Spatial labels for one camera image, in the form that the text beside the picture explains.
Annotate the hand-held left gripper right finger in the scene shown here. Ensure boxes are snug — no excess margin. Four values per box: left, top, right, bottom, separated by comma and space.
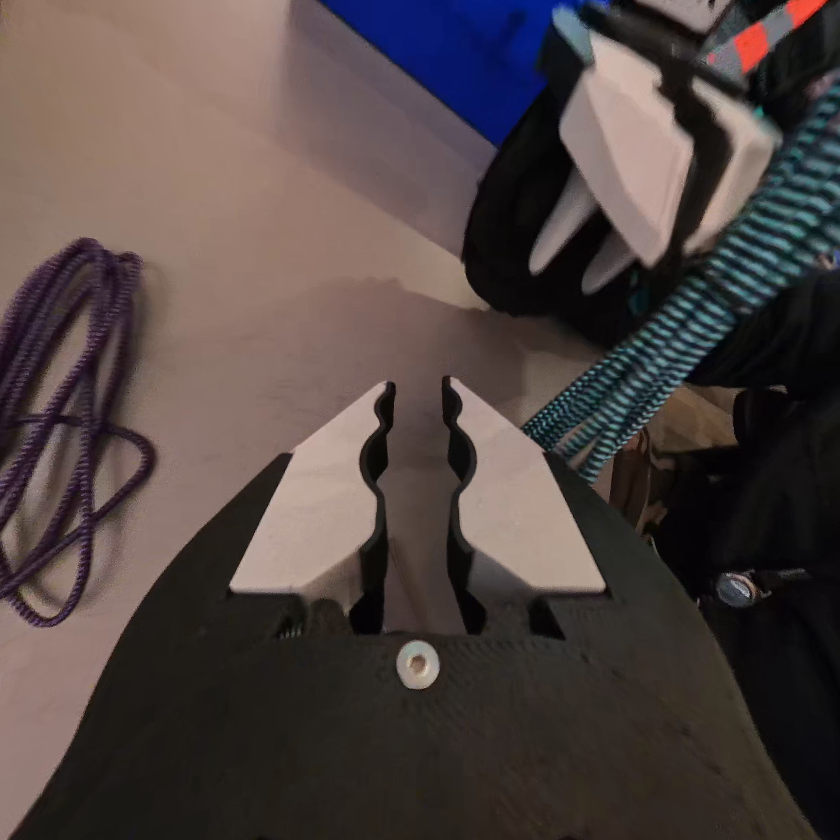
441, 375, 606, 635

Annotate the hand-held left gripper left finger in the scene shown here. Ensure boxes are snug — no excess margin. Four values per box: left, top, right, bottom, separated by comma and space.
227, 381, 397, 635

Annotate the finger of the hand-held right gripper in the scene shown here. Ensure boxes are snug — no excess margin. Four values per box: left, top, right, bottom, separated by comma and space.
682, 79, 783, 258
558, 33, 697, 270

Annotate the purple braided usb cable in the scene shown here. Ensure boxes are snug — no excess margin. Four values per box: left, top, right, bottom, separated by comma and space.
0, 236, 156, 629

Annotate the teal braided usb cable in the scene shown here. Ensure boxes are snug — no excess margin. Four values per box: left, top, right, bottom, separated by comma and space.
521, 82, 840, 487

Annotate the person's right forearm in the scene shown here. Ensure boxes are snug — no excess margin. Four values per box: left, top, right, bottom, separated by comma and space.
689, 262, 840, 395

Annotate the blue plastic bin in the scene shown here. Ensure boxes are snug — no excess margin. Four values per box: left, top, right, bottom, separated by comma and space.
317, 0, 592, 148

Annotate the orange traffic cone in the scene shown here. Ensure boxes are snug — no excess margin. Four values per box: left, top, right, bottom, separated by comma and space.
705, 0, 831, 74

